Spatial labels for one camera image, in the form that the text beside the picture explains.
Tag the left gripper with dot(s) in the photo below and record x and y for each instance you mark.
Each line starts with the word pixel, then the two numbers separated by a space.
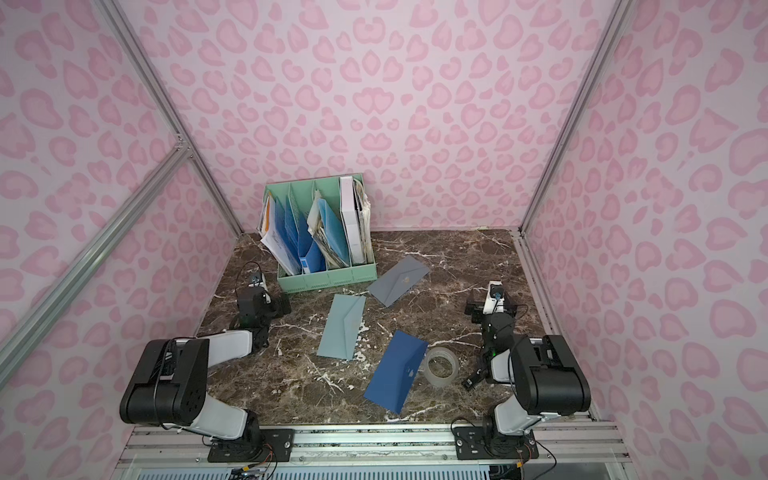
pixel 258 300

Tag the light teal envelope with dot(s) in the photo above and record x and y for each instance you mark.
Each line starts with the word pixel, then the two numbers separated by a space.
pixel 342 327

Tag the grey envelope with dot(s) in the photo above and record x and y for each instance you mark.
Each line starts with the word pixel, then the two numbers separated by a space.
pixel 396 282

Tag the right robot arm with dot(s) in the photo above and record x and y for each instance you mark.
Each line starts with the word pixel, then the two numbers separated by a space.
pixel 546 379

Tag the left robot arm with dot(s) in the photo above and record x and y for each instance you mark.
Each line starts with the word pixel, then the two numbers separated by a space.
pixel 169 385

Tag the dark blue envelope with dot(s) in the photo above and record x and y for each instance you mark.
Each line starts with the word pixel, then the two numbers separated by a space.
pixel 396 372

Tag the small black clip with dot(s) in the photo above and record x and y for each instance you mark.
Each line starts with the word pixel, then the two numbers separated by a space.
pixel 474 379

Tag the clear tape roll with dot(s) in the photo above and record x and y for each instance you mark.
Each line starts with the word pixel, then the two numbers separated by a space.
pixel 440 367

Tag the white document papers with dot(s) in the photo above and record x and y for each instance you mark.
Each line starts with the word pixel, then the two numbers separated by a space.
pixel 274 235

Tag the green file organizer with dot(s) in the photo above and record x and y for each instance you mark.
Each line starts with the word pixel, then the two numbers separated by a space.
pixel 319 265

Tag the blue folder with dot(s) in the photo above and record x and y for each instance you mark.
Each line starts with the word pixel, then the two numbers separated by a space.
pixel 334 232

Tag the stack of loose papers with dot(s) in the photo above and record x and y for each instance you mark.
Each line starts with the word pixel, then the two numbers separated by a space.
pixel 364 219

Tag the white binder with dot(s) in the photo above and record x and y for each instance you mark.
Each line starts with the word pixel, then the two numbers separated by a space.
pixel 351 210

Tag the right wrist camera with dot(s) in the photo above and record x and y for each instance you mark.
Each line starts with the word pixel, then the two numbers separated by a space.
pixel 494 294

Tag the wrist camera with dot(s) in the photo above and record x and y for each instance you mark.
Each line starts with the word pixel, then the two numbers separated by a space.
pixel 494 294
pixel 257 280

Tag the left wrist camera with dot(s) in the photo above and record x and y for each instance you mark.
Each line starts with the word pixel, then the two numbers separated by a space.
pixel 257 280

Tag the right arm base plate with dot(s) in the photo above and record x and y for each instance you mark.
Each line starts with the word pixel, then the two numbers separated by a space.
pixel 481 443

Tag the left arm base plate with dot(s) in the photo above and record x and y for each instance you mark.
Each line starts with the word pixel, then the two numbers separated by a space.
pixel 272 444

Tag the aluminium front rail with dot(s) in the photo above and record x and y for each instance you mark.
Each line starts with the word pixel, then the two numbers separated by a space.
pixel 574 440

